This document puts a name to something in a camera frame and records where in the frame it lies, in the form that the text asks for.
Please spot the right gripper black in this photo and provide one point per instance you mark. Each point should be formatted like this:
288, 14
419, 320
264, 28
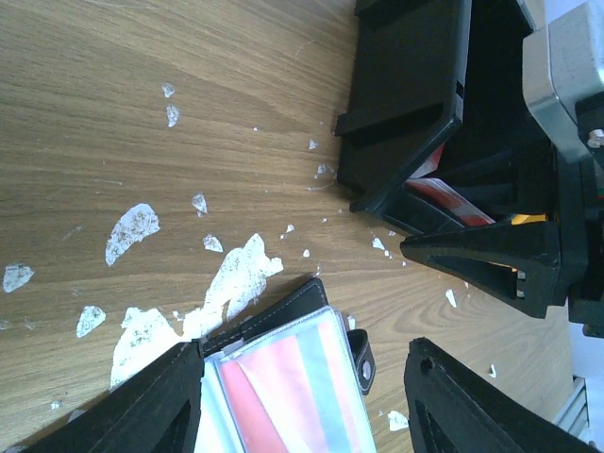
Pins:
531, 267

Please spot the black bin with cards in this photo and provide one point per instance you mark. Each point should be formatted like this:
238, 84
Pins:
432, 73

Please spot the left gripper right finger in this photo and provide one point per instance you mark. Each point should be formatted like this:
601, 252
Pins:
453, 409

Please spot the black card holder wallet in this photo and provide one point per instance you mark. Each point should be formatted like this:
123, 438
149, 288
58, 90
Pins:
217, 430

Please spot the yellow bin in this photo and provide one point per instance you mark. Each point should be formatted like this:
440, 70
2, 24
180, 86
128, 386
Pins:
520, 219

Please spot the stack of red white cards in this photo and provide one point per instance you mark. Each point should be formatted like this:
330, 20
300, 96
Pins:
443, 195

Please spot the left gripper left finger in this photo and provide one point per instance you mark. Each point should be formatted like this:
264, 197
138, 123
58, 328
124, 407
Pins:
156, 410

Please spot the aluminium rail front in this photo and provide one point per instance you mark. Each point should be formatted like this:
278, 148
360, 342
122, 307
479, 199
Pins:
573, 417

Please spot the red white credit card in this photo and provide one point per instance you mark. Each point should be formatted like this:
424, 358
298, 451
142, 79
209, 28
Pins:
297, 392

